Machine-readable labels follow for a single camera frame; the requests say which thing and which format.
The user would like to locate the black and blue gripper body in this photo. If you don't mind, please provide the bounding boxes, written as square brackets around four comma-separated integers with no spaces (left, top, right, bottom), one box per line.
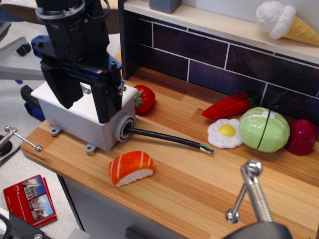
[33,14,122,86]

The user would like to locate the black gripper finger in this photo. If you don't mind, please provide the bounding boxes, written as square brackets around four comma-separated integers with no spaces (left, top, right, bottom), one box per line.
[41,65,83,109]
[91,80,123,123]

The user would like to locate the white switch box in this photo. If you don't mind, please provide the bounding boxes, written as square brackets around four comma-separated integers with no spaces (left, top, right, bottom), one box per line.
[31,83,138,154]

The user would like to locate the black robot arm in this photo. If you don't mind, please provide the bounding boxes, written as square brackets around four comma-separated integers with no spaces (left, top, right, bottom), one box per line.
[33,0,125,123]

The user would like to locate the red toy strawberry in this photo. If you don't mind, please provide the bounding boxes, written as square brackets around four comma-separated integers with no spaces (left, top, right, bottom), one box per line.
[134,85,156,113]

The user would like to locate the blue black clamp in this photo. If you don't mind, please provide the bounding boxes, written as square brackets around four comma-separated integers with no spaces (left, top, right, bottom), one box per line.
[20,85,45,122]

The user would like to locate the office chair base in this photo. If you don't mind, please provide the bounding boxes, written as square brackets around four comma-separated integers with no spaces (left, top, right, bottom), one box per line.
[0,21,45,84]

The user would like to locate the metal clamp screw left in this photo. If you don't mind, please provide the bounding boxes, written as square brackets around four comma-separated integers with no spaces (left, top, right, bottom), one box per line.
[0,125,42,152]

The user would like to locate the metal clamp screw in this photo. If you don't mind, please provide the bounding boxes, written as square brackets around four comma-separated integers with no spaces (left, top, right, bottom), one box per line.
[0,125,42,152]
[225,159,297,239]

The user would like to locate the salmon sushi toy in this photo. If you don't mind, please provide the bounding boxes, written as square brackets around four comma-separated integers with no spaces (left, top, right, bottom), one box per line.
[108,151,156,187]

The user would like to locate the grey block on shelf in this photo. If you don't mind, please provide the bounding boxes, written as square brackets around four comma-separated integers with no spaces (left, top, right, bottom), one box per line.
[149,0,182,13]

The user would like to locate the red book on floor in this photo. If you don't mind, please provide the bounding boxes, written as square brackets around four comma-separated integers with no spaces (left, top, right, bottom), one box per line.
[3,175,57,228]

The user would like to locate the wooden shelf with tile backsplash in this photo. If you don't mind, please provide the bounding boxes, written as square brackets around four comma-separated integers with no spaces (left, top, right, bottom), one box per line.
[118,0,319,124]

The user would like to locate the toy fried egg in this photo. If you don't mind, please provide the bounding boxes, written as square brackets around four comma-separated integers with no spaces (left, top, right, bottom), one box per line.
[207,119,243,149]

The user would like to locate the grey cabinet front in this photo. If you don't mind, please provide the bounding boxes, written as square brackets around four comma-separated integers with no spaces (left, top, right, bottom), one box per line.
[58,176,178,239]

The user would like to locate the red toy chili pepper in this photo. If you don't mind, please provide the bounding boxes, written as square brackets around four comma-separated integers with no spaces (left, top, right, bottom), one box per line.
[202,92,259,119]

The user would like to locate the green toy cabbage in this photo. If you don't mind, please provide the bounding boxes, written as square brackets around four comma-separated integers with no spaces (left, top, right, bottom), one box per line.
[239,107,290,153]

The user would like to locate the metal clamp screw right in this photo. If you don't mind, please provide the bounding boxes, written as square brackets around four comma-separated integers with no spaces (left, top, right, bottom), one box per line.
[225,159,297,239]

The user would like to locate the toy ice cream cone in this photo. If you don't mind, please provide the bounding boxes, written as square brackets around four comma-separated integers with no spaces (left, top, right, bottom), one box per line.
[255,0,319,46]

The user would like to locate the dark red toy pepper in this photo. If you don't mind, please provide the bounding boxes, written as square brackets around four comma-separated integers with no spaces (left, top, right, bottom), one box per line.
[285,119,318,156]

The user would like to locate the black cable with wires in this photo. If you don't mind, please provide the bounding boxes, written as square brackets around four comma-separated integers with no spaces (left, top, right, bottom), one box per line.
[126,127,215,155]

